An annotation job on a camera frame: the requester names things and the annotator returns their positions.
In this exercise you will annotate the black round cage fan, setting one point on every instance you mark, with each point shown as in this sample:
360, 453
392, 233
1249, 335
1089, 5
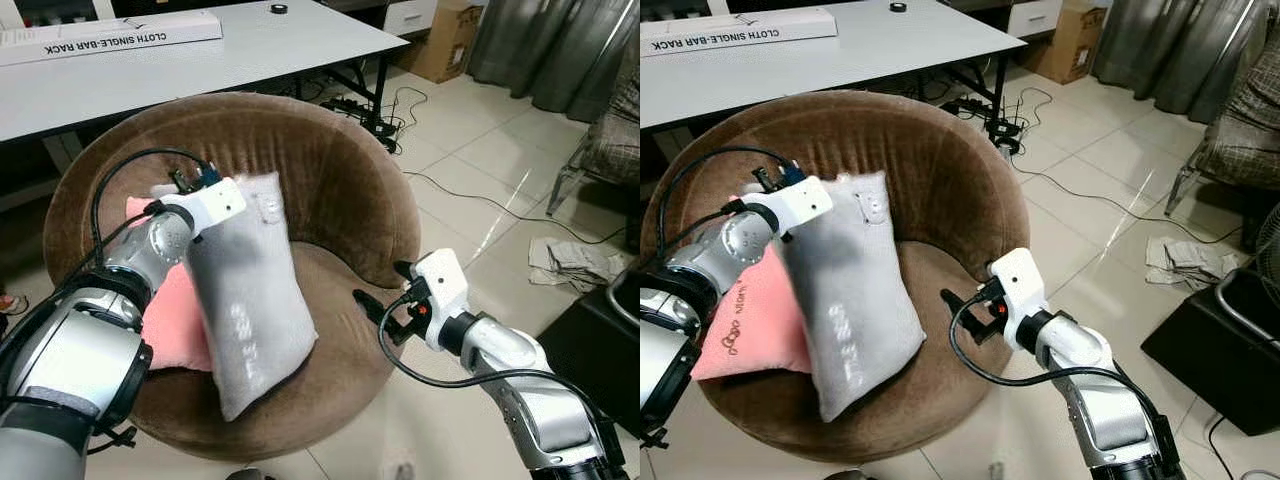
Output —
1270, 235

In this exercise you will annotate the white table with black legs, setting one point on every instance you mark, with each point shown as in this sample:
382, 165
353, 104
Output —
850, 70
200, 60

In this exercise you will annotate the pink pillow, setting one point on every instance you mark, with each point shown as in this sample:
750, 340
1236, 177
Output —
175, 320
750, 330

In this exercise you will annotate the long white printed carton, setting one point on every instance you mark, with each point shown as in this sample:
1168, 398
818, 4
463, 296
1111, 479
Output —
100, 40
740, 32

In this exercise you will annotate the crumpled white cloth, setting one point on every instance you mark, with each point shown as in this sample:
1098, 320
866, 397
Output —
1190, 262
570, 262

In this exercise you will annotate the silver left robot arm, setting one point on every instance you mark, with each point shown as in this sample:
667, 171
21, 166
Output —
720, 250
70, 350

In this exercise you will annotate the black box ottoman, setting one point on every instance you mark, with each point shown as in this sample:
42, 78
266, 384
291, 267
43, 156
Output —
1210, 350
590, 350

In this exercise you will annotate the black power strip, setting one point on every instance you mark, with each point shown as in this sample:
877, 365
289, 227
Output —
975, 105
350, 105

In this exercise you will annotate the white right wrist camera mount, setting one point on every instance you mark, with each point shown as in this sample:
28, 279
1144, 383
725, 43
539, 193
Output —
1020, 280
440, 285

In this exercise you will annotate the brown cardboard box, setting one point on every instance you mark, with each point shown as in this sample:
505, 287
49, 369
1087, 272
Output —
1075, 50
440, 50

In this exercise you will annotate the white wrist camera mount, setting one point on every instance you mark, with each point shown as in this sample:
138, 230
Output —
440, 285
215, 205
800, 205
1020, 280

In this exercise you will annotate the white drawer cabinet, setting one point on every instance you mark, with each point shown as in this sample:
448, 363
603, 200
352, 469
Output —
1035, 15
410, 15

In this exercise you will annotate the grey curtain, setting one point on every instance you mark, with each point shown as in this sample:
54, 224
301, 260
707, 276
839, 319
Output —
550, 50
1180, 50

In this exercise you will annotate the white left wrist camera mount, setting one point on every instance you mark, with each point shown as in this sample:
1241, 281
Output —
215, 205
800, 205

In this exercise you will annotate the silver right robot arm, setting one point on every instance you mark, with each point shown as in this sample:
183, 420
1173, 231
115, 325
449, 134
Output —
540, 410
1120, 420

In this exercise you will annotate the round brown velvet sofa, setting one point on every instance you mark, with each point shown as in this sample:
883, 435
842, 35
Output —
940, 170
320, 180

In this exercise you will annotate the plaid cushioned chair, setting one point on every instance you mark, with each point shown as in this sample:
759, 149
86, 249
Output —
615, 140
1245, 130

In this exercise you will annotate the grey pillow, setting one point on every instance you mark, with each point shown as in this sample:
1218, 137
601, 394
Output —
250, 310
860, 310

